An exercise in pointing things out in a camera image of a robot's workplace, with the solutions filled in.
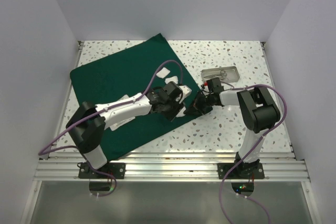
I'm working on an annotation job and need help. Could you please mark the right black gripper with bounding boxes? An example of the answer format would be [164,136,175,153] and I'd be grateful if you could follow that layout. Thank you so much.
[184,91,214,115]

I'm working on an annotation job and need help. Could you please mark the white gauze pad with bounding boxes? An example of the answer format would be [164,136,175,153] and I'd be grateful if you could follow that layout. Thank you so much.
[176,107,186,118]
[156,67,170,79]
[165,76,178,84]

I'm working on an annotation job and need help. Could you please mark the small silver scissors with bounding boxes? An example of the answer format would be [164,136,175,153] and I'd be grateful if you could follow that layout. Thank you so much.
[207,70,227,80]

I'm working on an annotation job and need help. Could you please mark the silver forceps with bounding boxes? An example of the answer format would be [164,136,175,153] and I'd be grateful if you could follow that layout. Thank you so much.
[204,71,227,80]

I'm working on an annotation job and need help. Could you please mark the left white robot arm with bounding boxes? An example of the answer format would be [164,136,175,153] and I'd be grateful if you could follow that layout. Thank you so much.
[66,81,192,178]

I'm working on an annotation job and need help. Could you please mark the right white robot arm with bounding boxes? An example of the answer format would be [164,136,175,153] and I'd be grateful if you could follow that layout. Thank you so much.
[184,77,284,178]

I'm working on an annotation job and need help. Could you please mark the green surgical cloth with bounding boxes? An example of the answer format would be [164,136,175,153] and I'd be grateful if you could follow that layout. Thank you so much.
[70,34,199,161]

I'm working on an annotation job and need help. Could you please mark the silver metal tray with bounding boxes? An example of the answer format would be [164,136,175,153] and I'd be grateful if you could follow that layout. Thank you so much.
[201,66,240,83]

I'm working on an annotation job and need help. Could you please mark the upper white sterile packet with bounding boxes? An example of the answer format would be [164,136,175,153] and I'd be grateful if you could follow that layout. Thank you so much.
[118,94,129,101]

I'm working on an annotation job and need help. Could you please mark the white sterile packet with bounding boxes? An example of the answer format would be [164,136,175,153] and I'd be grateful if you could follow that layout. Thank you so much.
[118,94,129,101]
[110,117,135,131]

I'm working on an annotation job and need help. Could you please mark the lower white sterile packet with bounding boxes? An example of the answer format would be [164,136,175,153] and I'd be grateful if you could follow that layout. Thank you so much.
[110,117,135,131]

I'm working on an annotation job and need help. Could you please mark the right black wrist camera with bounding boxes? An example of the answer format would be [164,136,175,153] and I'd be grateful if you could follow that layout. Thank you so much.
[204,77,224,93]

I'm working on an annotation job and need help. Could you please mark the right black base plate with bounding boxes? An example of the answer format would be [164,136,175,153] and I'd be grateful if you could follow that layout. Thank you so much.
[217,163,265,180]

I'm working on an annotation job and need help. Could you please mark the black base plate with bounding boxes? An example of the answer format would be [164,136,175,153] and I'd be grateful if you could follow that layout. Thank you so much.
[77,162,126,179]
[217,163,265,180]

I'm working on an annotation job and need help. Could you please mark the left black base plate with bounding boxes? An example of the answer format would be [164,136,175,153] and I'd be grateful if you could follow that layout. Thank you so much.
[77,162,126,179]

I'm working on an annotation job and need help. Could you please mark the aluminium rail frame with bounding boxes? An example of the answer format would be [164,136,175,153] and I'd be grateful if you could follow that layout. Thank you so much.
[21,40,322,223]

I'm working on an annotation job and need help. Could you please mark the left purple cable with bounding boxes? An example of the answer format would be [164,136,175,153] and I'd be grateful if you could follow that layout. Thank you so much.
[38,60,184,197]

